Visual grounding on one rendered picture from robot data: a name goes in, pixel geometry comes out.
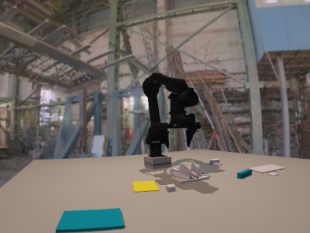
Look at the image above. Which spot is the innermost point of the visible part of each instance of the teal flat plate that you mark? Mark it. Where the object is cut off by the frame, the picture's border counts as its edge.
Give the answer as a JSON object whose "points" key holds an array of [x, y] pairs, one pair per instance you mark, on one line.
{"points": [[90, 220]]}

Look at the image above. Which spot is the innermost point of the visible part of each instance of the teal rectangular block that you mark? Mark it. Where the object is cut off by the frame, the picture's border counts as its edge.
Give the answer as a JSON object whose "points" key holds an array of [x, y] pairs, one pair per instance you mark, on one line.
{"points": [[244, 173]]}

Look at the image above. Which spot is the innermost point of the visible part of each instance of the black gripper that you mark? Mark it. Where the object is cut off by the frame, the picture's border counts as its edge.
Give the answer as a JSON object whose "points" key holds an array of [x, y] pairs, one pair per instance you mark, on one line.
{"points": [[163, 128]]}

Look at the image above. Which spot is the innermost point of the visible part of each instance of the yellow rectangular plate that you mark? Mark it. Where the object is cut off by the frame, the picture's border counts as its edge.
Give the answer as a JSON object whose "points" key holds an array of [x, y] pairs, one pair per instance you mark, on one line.
{"points": [[144, 186]]}

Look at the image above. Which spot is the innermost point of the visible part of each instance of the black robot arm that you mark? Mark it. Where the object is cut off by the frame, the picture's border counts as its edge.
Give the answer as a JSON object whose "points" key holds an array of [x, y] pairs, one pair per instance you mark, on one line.
{"points": [[185, 97]]}

